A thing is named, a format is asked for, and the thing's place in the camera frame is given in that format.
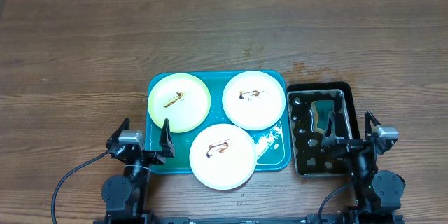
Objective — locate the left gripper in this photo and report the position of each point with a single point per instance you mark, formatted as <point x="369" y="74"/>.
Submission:
<point x="166" y="145"/>

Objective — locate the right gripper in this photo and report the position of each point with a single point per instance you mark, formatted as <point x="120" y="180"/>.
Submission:
<point x="348" y="145"/>

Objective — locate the green yellow sponge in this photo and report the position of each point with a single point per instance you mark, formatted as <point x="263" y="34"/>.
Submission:
<point x="321" y="110"/>

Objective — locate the yellow-green plate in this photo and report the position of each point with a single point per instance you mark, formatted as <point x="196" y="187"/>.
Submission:
<point x="182" y="99"/>

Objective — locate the white plate bottom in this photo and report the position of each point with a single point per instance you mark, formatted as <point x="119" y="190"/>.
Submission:
<point x="223" y="156"/>

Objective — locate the white plate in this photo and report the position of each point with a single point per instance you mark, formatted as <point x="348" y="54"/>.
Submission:
<point x="223" y="156"/>
<point x="254" y="100"/>

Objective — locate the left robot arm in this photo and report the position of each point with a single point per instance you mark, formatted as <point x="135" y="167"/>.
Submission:
<point x="125" y="195"/>

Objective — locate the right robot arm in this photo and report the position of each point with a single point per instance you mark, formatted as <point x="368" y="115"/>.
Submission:
<point x="378" y="193"/>

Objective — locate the black outer tray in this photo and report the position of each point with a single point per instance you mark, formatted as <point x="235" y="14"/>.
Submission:
<point x="351" y="105"/>

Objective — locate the metal pan with dirty water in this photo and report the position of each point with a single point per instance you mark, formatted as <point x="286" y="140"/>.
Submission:
<point x="308" y="133"/>

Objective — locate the teal plastic tray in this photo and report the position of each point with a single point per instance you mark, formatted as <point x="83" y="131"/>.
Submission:
<point x="273" y="145"/>

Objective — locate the white plate top right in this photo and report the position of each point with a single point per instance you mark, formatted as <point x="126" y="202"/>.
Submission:
<point x="254" y="100"/>

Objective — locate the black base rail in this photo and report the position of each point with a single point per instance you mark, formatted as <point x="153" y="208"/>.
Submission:
<point x="309" y="219"/>

